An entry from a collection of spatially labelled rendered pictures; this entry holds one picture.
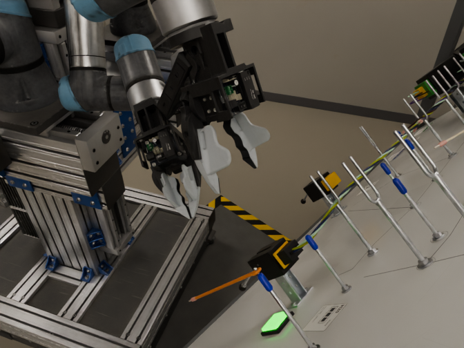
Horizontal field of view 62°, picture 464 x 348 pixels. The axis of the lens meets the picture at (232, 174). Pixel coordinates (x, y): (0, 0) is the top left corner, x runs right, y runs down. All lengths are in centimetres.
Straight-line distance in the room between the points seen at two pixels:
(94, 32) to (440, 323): 77
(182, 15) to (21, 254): 169
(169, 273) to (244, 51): 204
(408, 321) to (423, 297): 3
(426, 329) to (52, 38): 108
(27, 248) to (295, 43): 226
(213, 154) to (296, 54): 268
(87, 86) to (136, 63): 16
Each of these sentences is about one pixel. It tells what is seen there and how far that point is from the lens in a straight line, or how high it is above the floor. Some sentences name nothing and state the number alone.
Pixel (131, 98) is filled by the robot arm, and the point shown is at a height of 127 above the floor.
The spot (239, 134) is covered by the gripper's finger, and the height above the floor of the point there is 130.
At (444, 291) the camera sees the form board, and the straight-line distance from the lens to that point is 41.
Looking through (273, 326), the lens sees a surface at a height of 112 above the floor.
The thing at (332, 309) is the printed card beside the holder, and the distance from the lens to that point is 51.
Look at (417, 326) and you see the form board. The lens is 39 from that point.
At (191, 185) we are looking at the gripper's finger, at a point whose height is 117.
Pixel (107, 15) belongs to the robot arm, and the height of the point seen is 144.
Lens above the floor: 161
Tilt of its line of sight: 39 degrees down
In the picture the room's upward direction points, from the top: straight up
